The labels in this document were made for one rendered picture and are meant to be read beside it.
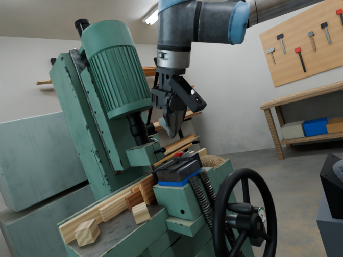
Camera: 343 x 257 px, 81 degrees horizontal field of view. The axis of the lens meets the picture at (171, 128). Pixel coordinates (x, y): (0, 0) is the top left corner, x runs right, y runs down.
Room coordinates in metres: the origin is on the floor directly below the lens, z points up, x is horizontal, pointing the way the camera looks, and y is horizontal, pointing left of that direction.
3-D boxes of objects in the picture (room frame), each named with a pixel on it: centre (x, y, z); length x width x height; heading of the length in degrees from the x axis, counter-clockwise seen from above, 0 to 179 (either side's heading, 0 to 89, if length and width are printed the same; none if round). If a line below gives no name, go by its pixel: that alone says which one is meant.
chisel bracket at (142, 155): (0.77, 0.13, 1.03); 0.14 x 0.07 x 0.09; 43
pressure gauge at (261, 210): (0.78, -0.22, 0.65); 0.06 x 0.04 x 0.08; 133
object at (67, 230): (0.75, 0.16, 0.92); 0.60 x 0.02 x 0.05; 133
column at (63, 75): (0.97, 0.32, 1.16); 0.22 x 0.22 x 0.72; 43
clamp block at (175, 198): (0.59, 0.01, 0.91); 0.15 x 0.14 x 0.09; 133
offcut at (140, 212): (0.54, 0.15, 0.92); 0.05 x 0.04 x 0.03; 14
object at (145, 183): (0.68, 0.07, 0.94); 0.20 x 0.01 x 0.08; 133
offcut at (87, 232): (0.52, 0.30, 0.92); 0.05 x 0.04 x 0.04; 0
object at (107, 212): (0.79, 0.08, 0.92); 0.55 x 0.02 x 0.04; 133
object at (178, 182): (0.59, 0.01, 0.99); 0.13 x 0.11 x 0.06; 133
